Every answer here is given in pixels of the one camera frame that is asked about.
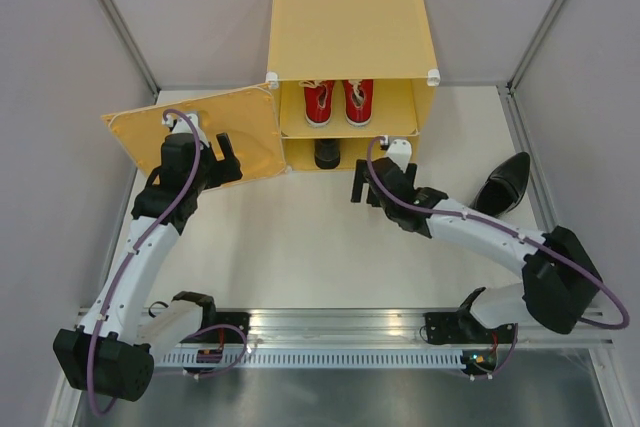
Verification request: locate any aluminium corner frame post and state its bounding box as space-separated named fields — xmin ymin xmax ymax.
xmin=97 ymin=0 xmax=160 ymax=99

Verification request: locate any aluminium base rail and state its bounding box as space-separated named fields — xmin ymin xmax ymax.
xmin=244 ymin=308 xmax=613 ymax=349

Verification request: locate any black patent loafer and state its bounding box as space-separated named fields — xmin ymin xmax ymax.
xmin=469 ymin=152 xmax=531 ymax=218
xmin=314 ymin=138 xmax=341 ymax=170

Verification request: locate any red canvas sneaker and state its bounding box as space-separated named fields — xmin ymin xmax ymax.
xmin=299 ymin=80 xmax=335 ymax=128
xmin=342 ymin=79 xmax=374 ymax=127

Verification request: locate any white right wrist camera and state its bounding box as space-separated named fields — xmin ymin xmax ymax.
xmin=380 ymin=136 xmax=413 ymax=172

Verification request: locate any yellow cabinet door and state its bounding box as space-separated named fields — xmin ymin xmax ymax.
xmin=102 ymin=84 xmax=286 ymax=182

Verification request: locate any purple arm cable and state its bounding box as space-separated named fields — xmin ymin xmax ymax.
xmin=366 ymin=135 xmax=630 ymax=383
xmin=85 ymin=109 xmax=202 ymax=416

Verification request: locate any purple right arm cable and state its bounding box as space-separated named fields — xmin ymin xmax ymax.
xmin=366 ymin=135 xmax=630 ymax=383

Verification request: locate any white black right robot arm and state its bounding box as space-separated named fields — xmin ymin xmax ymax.
xmin=351 ymin=157 xmax=602 ymax=342

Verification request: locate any yellow plastic shoe cabinet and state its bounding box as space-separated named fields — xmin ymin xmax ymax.
xmin=265 ymin=0 xmax=441 ymax=171

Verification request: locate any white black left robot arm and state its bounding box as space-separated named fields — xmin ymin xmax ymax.
xmin=53 ymin=132 xmax=242 ymax=401

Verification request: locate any white slotted cable duct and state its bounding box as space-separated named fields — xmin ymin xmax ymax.
xmin=157 ymin=346 xmax=464 ymax=370

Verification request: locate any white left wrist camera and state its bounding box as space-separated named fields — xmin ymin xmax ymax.
xmin=162 ymin=109 xmax=209 ymax=147

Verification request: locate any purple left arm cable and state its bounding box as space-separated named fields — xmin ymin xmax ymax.
xmin=85 ymin=109 xmax=202 ymax=416

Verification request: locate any right aluminium corner post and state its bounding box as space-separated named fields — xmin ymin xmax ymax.
xmin=504 ymin=0 xmax=601 ymax=93

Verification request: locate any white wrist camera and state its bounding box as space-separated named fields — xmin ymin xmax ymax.
xmin=380 ymin=136 xmax=413 ymax=172
xmin=162 ymin=109 xmax=209 ymax=147

